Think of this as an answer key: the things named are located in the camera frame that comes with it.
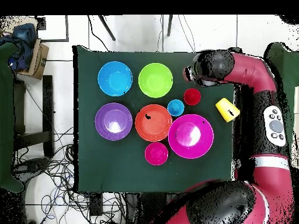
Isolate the cardboard box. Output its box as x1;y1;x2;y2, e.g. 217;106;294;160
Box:
17;38;50;81

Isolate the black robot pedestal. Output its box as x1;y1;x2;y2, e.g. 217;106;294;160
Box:
124;192;169;224

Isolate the large magenta bowl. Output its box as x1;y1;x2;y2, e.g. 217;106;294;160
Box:
168;114;214;160

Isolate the orange bowl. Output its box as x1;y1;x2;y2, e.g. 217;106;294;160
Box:
134;104;173;142

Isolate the small pink bowl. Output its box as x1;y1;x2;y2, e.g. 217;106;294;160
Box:
144;142;169;166

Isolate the dark green table cloth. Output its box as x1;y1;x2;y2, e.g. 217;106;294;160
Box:
72;44;242;194

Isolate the black chair base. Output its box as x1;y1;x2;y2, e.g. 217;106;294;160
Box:
12;157;51;179

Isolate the blue bowl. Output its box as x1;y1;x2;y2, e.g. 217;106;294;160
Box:
97;61;133;97

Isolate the black power adapter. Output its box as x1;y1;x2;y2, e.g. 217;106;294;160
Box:
89;192;104;217

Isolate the floor cable tangle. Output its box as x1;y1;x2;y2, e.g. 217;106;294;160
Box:
13;127;126;224

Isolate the blue cup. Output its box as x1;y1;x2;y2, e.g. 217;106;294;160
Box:
167;99;185;117

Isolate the black framed board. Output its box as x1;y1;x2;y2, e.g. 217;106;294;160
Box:
37;15;70;43

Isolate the yellow cup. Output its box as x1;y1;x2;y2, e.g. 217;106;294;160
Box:
215;97;241;123

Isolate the red cup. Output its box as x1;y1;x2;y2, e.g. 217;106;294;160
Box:
183;87;201;106

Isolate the green cloth side table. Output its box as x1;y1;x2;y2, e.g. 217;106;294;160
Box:
263;41;299;150
0;41;25;194

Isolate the green bowl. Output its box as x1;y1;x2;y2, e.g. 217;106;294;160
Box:
138;62;174;99

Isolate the black tripod leg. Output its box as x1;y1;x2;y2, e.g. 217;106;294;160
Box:
166;15;174;37
98;15;117;42

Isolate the black stool frame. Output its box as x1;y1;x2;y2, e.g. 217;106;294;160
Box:
13;75;55;159

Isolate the purple bowl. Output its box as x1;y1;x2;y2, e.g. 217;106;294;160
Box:
95;102;133;141

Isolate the blue fabric bag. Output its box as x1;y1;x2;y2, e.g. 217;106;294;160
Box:
0;22;39;72

